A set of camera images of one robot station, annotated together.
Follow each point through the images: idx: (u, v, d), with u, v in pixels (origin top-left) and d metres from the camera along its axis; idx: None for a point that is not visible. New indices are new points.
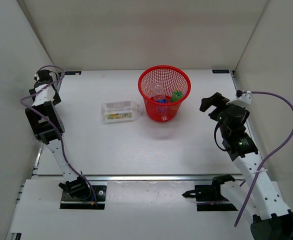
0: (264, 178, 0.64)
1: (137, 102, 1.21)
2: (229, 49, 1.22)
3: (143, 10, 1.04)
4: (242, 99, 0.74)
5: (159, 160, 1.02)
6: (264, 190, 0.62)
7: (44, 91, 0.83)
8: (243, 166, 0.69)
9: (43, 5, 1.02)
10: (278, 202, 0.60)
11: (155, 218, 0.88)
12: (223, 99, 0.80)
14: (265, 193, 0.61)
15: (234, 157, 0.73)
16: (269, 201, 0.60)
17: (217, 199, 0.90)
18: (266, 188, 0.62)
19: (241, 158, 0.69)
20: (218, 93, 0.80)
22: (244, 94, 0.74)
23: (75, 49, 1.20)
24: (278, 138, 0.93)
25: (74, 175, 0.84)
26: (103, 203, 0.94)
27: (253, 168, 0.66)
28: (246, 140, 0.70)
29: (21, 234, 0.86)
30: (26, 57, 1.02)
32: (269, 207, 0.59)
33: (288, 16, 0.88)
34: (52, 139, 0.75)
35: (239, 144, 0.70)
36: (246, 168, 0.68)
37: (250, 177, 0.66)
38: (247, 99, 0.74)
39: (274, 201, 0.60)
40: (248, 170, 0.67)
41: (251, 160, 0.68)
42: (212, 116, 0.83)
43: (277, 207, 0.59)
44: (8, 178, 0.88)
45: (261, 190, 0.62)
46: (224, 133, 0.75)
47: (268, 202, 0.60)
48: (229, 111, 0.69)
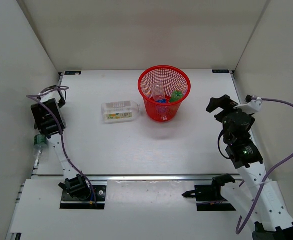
0: (269, 189, 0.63)
1: (137, 102, 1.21)
2: (229, 49, 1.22)
3: (143, 10, 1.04)
4: (250, 105, 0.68)
5: (159, 160, 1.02)
6: (269, 202, 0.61)
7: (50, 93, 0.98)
8: (247, 176, 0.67)
9: (44, 5, 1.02)
10: (283, 214, 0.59)
11: (155, 218, 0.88)
12: (231, 103, 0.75)
14: (270, 205, 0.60)
15: (237, 166, 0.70)
16: (274, 214, 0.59)
17: (217, 199, 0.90)
18: (271, 199, 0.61)
19: (247, 169, 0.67)
20: (227, 95, 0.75)
22: (253, 101, 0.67)
23: (75, 49, 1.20)
24: (278, 139, 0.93)
25: (75, 171, 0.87)
26: (103, 203, 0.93)
27: (258, 179, 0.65)
28: (251, 148, 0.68)
29: (21, 234, 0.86)
30: (27, 58, 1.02)
32: (274, 220, 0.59)
33: (288, 17, 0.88)
34: (54, 134, 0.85)
35: (244, 153, 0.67)
36: (250, 178, 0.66)
37: (255, 188, 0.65)
38: (256, 106, 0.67)
39: (279, 213, 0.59)
40: (253, 181, 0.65)
41: (256, 171, 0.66)
42: (218, 118, 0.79)
43: (281, 220, 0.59)
44: (7, 177, 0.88)
45: (266, 203, 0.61)
46: (226, 140, 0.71)
47: (273, 215, 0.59)
48: (235, 119, 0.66)
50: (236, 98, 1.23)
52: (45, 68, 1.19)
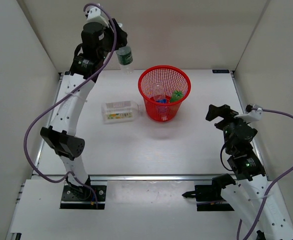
0: (271, 203, 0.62)
1: (137, 102, 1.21)
2: (229, 49, 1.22)
3: (143, 10, 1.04)
4: (251, 115, 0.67)
5: (159, 160, 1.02)
6: (271, 214, 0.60)
7: (71, 107, 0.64)
8: (249, 189, 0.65)
9: (44, 5, 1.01)
10: (285, 227, 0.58)
11: (155, 218, 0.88)
12: (231, 112, 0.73)
14: (272, 218, 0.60)
15: (238, 177, 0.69)
16: (276, 226, 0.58)
17: (217, 199, 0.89)
18: (273, 212, 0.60)
19: (249, 182, 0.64)
20: (227, 105, 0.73)
22: (254, 111, 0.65)
23: (75, 49, 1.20)
24: (279, 139, 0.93)
25: (77, 183, 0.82)
26: (103, 203, 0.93)
27: (260, 192, 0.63)
28: (253, 160, 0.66)
29: (21, 234, 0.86)
30: (27, 58, 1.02)
32: (276, 233, 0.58)
33: (288, 17, 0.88)
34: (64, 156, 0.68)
35: (246, 166, 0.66)
36: (253, 191, 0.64)
37: (257, 201, 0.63)
38: (257, 115, 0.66)
39: (281, 226, 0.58)
40: (255, 194, 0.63)
41: (258, 183, 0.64)
42: (218, 126, 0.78)
43: (284, 233, 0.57)
44: (8, 177, 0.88)
45: (268, 215, 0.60)
46: (228, 152, 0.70)
47: (275, 228, 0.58)
48: (238, 132, 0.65)
50: (236, 97, 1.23)
52: (45, 68, 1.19)
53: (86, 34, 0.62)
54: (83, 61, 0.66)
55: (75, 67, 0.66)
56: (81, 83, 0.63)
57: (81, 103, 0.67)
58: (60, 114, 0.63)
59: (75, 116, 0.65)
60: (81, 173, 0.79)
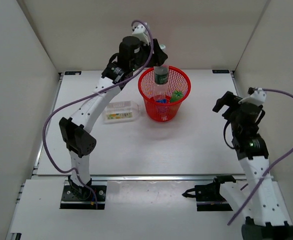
0: (268, 185, 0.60)
1: (137, 102, 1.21)
2: (229, 49, 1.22)
3: (143, 10, 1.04)
4: (253, 97, 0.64)
5: (160, 160, 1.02)
6: (265, 197, 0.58)
7: (95, 106, 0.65)
8: (247, 169, 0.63)
9: (44, 5, 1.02)
10: (276, 212, 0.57)
11: (155, 218, 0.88)
12: (235, 98, 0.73)
14: (265, 200, 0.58)
15: (240, 157, 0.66)
16: (267, 209, 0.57)
17: (218, 199, 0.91)
18: (268, 195, 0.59)
19: (249, 161, 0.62)
20: (229, 92, 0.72)
22: (256, 91, 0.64)
23: (75, 49, 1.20)
24: (279, 139, 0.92)
25: (79, 183, 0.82)
26: (103, 203, 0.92)
27: (258, 173, 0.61)
28: (258, 141, 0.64)
29: (21, 234, 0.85)
30: (27, 58, 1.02)
32: (266, 215, 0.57)
33: (288, 17, 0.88)
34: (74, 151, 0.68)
35: (250, 145, 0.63)
36: (251, 171, 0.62)
37: (253, 182, 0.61)
38: (259, 96, 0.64)
39: (272, 210, 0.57)
40: (253, 174, 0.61)
41: (258, 164, 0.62)
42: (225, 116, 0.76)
43: (274, 217, 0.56)
44: (7, 177, 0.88)
45: (262, 197, 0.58)
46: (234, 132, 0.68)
47: (266, 210, 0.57)
48: (243, 107, 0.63)
50: None
52: (45, 68, 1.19)
53: (123, 46, 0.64)
54: (115, 68, 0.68)
55: (107, 71, 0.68)
56: (110, 86, 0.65)
57: (104, 105, 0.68)
58: (82, 109, 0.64)
59: (95, 115, 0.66)
60: (84, 172, 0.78)
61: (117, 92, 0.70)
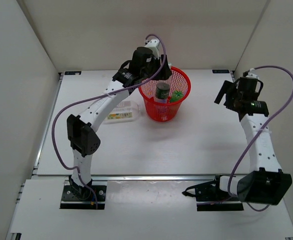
0: (264, 137, 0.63)
1: (137, 102, 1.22)
2: (229, 49, 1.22)
3: (143, 10, 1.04)
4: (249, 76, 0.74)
5: (160, 160, 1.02)
6: (261, 146, 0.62)
7: (103, 106, 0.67)
8: (247, 125, 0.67)
9: (44, 5, 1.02)
10: (271, 160, 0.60)
11: (155, 218, 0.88)
12: None
14: (261, 149, 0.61)
15: (242, 117, 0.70)
16: (262, 156, 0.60)
17: (218, 199, 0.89)
18: (264, 145, 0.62)
19: (249, 116, 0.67)
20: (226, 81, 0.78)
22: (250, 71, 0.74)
23: (75, 49, 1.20)
24: (279, 139, 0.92)
25: (79, 182, 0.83)
26: (103, 203, 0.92)
27: (257, 126, 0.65)
28: (259, 102, 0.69)
29: (21, 234, 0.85)
30: (27, 57, 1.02)
32: (260, 162, 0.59)
33: (288, 16, 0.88)
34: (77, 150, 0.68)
35: (251, 104, 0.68)
36: (250, 126, 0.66)
37: (252, 135, 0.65)
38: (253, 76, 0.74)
39: (267, 158, 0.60)
40: (251, 128, 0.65)
41: (257, 120, 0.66)
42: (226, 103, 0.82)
43: (268, 164, 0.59)
44: (7, 177, 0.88)
45: (258, 146, 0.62)
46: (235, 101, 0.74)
47: (261, 157, 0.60)
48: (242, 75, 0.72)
50: None
52: (45, 68, 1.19)
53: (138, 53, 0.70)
54: (126, 74, 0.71)
55: (118, 76, 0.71)
56: (120, 89, 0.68)
57: (111, 107, 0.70)
58: (91, 108, 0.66)
59: (102, 115, 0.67)
60: (86, 172, 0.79)
61: (124, 96, 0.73)
